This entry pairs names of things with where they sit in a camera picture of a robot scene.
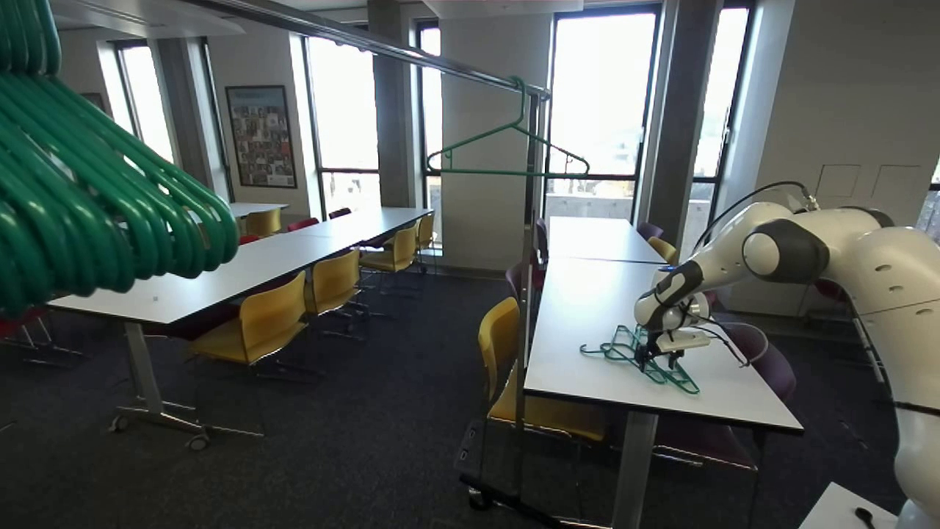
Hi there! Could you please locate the metal clothes rail rack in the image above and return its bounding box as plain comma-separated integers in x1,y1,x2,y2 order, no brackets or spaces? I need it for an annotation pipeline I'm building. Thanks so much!
185,0,601,529

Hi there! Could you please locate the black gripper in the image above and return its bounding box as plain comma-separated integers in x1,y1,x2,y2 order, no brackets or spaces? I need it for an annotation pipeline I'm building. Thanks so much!
633,324,678,377

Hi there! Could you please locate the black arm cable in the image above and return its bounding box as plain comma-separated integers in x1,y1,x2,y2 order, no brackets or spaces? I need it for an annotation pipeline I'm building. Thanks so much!
692,179,822,251

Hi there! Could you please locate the white robot stand top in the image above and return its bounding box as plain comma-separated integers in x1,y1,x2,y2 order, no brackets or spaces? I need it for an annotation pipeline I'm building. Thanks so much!
796,480,903,529

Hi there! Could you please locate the white work table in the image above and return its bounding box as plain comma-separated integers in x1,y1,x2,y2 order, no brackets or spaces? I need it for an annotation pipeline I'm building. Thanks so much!
524,257,809,529

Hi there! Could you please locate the large framed picture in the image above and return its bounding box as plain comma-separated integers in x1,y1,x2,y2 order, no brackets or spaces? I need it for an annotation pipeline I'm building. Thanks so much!
223,83,301,195

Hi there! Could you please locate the long white table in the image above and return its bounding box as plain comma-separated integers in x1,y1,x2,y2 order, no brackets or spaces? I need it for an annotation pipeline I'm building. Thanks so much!
44,202,435,454

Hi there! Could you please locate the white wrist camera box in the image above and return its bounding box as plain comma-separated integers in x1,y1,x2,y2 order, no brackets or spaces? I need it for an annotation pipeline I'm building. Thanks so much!
652,327,720,360

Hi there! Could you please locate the bunch of green hangers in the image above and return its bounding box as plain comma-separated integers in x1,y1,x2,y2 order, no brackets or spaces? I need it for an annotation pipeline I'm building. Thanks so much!
0,0,244,317

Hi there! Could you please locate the yellow chair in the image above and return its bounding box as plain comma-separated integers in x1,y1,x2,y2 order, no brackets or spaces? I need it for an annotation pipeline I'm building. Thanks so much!
415,213,442,257
476,295,617,446
646,232,683,267
305,248,367,327
185,271,311,379
357,221,427,276
239,207,288,242

